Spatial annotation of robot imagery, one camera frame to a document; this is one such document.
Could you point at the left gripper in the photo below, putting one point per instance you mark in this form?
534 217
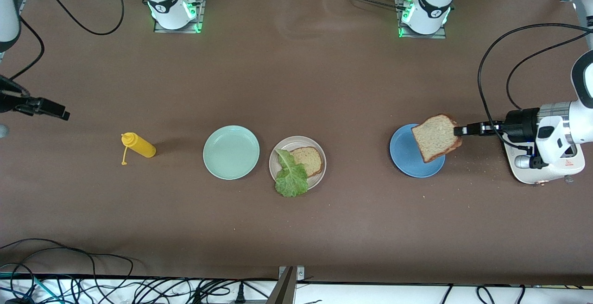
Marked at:
520 125

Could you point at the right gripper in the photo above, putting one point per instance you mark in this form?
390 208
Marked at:
8 98

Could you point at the brown bread slice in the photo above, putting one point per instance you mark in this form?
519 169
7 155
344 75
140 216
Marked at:
311 160
435 137

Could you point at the yellow mustard squeeze bottle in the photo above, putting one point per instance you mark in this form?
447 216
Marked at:
141 146

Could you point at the green lettuce leaf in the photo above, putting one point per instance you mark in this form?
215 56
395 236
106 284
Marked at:
291 181

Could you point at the blue plate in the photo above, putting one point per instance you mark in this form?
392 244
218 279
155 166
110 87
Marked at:
405 155

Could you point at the beige plate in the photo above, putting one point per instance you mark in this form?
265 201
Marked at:
296 142

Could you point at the mint green plate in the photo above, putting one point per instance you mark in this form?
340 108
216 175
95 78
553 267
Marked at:
231 152

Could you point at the white toaster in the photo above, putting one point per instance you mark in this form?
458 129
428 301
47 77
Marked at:
563 169

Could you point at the black power plug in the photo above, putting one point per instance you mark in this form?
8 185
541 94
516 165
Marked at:
239 294

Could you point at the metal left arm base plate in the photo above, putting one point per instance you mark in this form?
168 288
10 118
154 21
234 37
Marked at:
442 36

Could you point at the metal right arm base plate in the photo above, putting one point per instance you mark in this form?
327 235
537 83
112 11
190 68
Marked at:
200 16

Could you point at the grey metal table bracket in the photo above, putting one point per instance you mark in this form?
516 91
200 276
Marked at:
300 274

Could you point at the dark grey metal post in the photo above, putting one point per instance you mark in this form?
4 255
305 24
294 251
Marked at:
283 291

